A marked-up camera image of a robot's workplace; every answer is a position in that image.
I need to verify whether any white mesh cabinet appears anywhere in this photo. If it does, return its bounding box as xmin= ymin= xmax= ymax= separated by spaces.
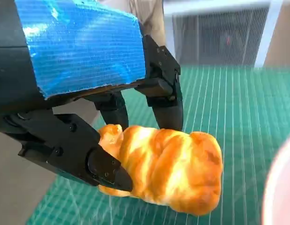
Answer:
xmin=162 ymin=0 xmax=285 ymax=69

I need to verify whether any pink bowl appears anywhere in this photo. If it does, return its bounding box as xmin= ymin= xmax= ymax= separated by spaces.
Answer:
xmin=262 ymin=135 xmax=290 ymax=225

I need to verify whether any golden toy bread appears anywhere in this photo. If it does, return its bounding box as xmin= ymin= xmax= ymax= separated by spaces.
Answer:
xmin=98 ymin=124 xmax=224 ymax=216

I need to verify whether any green cutting mat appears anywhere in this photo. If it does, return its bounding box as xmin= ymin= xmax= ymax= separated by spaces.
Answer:
xmin=25 ymin=67 xmax=290 ymax=225

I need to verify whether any person's leg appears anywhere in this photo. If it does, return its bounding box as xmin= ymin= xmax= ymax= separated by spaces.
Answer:
xmin=98 ymin=0 xmax=168 ymax=49

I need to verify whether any bare left hand, blue tape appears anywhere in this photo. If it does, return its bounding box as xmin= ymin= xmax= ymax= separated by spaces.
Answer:
xmin=0 ymin=0 xmax=184 ymax=193

